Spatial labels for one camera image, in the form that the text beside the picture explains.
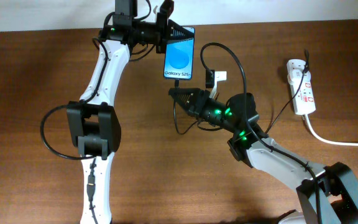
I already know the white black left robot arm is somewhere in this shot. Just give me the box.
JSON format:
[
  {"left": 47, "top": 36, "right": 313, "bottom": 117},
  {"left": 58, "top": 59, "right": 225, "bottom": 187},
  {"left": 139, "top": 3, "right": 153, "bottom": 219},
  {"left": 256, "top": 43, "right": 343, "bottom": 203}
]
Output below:
[{"left": 67, "top": 0, "right": 194, "bottom": 223}]

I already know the black charging cable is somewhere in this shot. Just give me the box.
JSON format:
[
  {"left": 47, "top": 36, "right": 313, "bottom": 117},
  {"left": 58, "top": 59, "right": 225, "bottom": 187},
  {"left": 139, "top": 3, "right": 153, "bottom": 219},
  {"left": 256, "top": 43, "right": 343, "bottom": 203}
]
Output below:
[{"left": 172, "top": 49, "right": 311, "bottom": 136}]

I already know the blue Galaxy smartphone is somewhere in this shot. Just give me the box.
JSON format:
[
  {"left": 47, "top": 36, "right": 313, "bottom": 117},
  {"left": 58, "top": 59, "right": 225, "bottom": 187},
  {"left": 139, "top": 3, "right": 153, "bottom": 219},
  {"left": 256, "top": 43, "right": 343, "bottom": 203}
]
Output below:
[{"left": 163, "top": 37, "right": 195, "bottom": 80}]

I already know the white power strip cord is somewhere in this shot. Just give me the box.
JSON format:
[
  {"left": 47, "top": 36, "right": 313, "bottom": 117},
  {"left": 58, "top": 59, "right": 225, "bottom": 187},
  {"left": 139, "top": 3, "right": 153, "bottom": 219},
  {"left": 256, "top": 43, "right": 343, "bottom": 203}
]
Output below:
[{"left": 302, "top": 113, "right": 358, "bottom": 149}]

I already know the white charger plug adapter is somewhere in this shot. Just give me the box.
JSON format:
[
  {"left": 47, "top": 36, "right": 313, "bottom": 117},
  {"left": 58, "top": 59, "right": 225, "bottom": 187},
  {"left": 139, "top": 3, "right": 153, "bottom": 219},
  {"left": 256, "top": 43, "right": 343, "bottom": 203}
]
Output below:
[{"left": 287, "top": 69, "right": 311, "bottom": 85}]

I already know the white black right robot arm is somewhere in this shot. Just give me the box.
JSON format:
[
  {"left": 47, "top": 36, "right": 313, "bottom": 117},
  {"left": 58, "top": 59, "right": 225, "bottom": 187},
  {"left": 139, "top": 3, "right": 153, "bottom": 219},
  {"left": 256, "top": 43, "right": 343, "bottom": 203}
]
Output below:
[{"left": 168, "top": 88, "right": 358, "bottom": 223}]

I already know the white power strip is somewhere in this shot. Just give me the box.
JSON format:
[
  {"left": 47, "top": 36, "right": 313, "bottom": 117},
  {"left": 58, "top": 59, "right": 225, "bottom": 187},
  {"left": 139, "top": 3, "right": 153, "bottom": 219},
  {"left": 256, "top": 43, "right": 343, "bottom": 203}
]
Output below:
[{"left": 287, "top": 59, "right": 316, "bottom": 116}]

